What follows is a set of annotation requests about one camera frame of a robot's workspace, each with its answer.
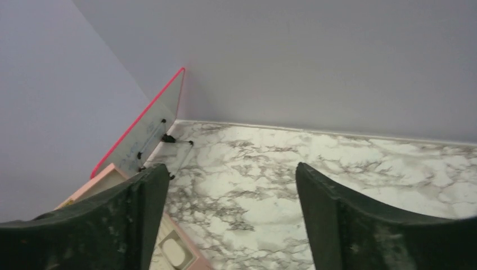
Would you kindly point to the black wire whiteboard stand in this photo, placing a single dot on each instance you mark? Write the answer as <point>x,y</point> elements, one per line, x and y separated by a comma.
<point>160,147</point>

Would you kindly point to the pink framed whiteboard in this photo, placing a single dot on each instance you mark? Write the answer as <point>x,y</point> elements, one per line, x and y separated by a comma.
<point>130,152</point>

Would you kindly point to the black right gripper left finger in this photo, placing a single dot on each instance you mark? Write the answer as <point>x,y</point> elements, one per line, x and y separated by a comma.
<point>114,229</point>

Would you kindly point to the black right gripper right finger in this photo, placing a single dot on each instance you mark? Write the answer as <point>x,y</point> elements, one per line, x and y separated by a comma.
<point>349,230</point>

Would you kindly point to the pink jewelry box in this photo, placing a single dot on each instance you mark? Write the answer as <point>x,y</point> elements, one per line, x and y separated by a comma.
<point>173,248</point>

